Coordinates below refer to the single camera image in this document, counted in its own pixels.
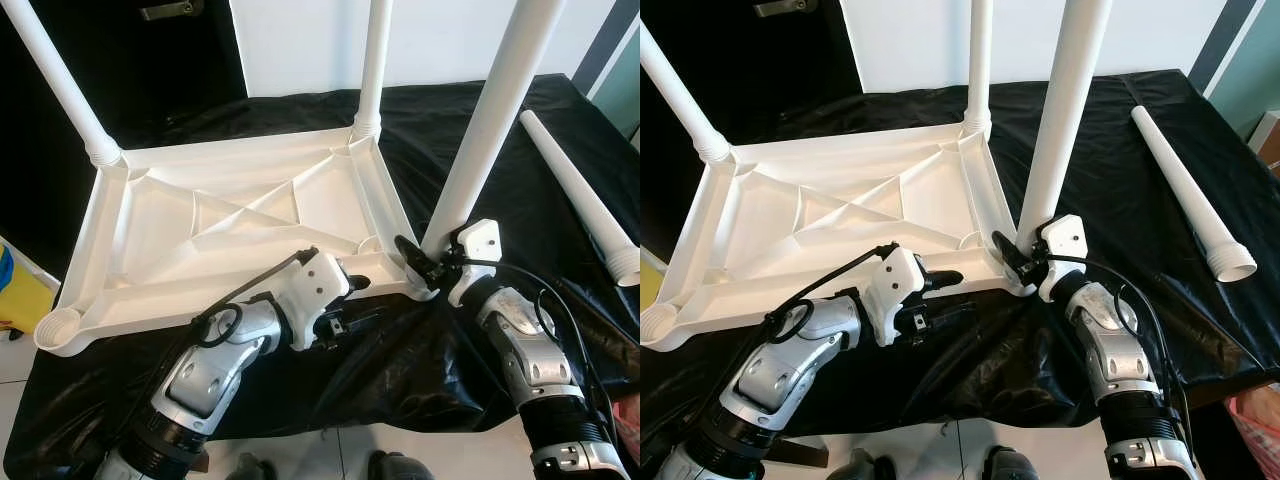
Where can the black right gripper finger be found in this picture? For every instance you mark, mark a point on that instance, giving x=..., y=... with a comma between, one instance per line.
x=418, y=264
x=1012, y=260

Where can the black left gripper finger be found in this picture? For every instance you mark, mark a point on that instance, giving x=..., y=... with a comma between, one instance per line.
x=356, y=283
x=942, y=319
x=945, y=279
x=355, y=321

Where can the white plastic table top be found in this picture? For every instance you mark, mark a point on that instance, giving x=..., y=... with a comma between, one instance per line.
x=860, y=175
x=250, y=180

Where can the white plastic table leg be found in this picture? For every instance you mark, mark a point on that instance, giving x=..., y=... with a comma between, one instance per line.
x=580, y=190
x=680, y=100
x=1070, y=110
x=60, y=80
x=1190, y=190
x=490, y=120
x=980, y=60
x=375, y=60

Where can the black plastic table cover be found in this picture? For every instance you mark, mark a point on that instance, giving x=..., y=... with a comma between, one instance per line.
x=400, y=370
x=1000, y=365

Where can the grey right robot foot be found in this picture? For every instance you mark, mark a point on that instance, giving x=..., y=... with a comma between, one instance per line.
x=1012, y=465
x=398, y=467

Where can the brown wooden cabinet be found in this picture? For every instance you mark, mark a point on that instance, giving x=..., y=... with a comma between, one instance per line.
x=1268, y=140

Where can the black door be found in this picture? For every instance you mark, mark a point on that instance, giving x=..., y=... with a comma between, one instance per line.
x=170, y=60
x=780, y=55

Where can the yellow waste bin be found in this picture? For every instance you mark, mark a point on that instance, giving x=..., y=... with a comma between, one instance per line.
x=25, y=300

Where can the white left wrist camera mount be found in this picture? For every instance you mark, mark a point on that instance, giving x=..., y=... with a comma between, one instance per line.
x=320, y=285
x=895, y=280

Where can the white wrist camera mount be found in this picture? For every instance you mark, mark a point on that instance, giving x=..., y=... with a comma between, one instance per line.
x=1065, y=235
x=478, y=240
x=320, y=285
x=895, y=280

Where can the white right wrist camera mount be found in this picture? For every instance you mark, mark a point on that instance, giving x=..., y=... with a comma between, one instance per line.
x=1065, y=235
x=478, y=240

